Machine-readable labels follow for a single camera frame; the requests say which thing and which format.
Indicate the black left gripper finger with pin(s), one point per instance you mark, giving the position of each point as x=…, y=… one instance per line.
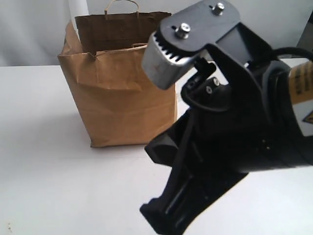
x=186, y=195

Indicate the brown paper bag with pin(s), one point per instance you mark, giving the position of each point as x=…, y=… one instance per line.
x=101, y=62

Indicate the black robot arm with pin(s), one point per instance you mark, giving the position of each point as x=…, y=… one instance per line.
x=262, y=119

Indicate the white cylindrical post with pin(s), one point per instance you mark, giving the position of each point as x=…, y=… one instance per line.
x=77, y=8

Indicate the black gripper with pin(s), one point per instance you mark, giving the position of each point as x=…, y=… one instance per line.
x=209, y=153

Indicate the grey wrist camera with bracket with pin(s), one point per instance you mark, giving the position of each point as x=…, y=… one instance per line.
x=209, y=27

